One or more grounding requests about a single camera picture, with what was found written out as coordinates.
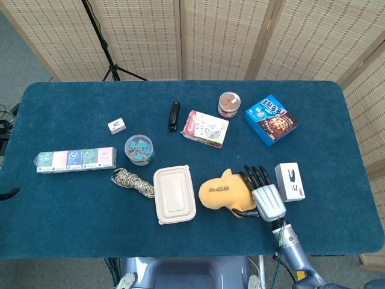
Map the white cable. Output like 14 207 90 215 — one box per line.
247 256 262 273

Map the clear jar of binder clips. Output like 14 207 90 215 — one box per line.
124 134 155 167

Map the bamboo screen panel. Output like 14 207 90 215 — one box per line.
336 40 385 272
0 0 183 82
245 0 385 82
179 0 283 81

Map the small white box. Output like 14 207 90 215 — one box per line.
107 117 127 135

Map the black stapler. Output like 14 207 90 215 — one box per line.
167 101 181 133

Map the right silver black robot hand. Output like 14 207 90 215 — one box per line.
231 164 287 223

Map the camouflage rope bundle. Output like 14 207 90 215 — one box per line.
110 167 155 199

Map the beige lidded food container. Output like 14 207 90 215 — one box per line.
153 164 197 226

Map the row of tissue packs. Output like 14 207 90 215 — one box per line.
34 146 118 174

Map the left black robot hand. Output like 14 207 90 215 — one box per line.
0 187 20 201

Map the round jar with brown lid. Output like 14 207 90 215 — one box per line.
217 92 242 119

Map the white and red snack box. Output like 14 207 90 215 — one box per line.
180 110 230 149

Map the blue cookie box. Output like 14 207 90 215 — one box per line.
243 95 299 148

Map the blue-grey robot torso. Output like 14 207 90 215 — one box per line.
115 256 265 289

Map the black tripod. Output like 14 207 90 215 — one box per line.
81 0 149 82

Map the black cable bundle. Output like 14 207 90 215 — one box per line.
103 256 122 287

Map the yellow plush toy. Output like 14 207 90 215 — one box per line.
198 168 258 216

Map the white stapler box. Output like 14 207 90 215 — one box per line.
274 162 306 204

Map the blue felt table cover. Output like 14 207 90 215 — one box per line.
0 79 385 259

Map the black device with cables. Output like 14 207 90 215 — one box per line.
0 102 21 142

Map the blue cable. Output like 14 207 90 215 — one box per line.
274 255 283 289

